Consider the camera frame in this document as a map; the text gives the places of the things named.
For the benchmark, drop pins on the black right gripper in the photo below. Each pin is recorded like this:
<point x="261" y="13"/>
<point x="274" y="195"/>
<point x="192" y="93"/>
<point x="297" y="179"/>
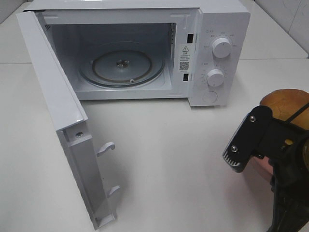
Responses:
<point x="287" y="146"/>

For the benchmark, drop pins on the pink round plate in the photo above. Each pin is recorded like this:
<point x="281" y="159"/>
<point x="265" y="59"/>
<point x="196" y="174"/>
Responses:
<point x="259" y="171"/>

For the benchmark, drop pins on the burger with sesame bun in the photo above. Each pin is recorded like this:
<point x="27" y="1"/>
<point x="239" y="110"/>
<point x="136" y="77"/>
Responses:
<point x="285" y="102"/>

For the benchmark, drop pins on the round white door button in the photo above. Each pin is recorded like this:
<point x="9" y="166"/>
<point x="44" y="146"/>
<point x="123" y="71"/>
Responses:
<point x="210" y="97"/>

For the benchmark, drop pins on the white microwave door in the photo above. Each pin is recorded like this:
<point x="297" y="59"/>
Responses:
<point x="69" y="119"/>

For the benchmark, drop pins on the lower white timer knob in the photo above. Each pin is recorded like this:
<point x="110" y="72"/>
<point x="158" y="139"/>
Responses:
<point x="215" y="77"/>

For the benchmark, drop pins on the upper white power knob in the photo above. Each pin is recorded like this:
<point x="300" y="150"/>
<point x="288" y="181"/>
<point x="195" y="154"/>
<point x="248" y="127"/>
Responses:
<point x="221" y="47"/>

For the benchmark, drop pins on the white microwave oven body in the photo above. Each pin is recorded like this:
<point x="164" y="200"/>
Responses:
<point x="184" y="29"/>

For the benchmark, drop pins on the glass microwave turntable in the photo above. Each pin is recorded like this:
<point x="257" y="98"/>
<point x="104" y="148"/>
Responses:
<point x="123" y="64"/>

